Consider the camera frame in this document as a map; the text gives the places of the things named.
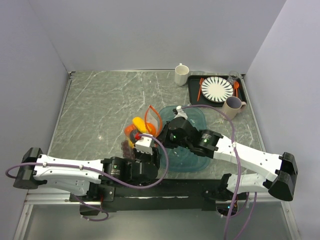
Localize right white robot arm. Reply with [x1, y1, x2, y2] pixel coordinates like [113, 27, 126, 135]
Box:
[157, 117, 298, 202]

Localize smooth orange persimmon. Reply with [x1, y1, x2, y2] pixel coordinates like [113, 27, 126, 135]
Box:
[145, 122, 157, 136]

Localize textured orange tangerine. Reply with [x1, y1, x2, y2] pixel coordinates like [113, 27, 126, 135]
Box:
[124, 124, 136, 136]

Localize orange plastic spoon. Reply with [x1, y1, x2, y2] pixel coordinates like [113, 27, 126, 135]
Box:
[233, 81, 240, 97]

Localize white ceramic mug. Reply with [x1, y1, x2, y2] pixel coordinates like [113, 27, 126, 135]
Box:
[174, 63, 190, 87]

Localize dark red grape bunch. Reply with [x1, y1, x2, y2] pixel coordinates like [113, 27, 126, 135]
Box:
[121, 140, 135, 160]

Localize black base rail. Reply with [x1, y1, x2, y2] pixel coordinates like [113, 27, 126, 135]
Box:
[67, 176, 253, 212]

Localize clear drinking glass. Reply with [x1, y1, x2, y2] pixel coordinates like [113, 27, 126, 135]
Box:
[227, 70, 240, 86]

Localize orange plastic fork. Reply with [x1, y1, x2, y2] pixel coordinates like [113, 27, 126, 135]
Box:
[197, 78, 204, 101]

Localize clear zip top bag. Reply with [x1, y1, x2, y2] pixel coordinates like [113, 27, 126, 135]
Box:
[121, 105, 163, 160]

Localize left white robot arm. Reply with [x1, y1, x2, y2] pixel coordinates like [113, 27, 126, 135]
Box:
[13, 147, 160, 201]

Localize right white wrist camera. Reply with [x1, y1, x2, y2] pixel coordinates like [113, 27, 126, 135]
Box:
[172, 105, 188, 120]

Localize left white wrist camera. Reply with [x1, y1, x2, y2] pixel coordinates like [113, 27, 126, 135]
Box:
[134, 134, 154, 155]

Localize striped white plate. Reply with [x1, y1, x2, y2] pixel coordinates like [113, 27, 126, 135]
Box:
[201, 76, 234, 103]

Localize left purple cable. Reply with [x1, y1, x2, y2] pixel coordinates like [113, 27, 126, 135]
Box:
[5, 133, 170, 223]

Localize yellow corn cob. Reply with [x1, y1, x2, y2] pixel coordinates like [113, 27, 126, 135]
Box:
[132, 117, 147, 134]

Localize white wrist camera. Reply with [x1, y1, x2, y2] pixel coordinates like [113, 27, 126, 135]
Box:
[172, 105, 188, 120]
[134, 134, 154, 155]

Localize teal plastic food tray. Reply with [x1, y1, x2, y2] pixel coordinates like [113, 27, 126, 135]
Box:
[158, 105, 211, 173]

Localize yellow pear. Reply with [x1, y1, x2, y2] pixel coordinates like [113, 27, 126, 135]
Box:
[127, 134, 137, 148]

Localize beige mug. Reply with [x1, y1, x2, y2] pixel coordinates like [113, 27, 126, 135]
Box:
[221, 96, 247, 120]

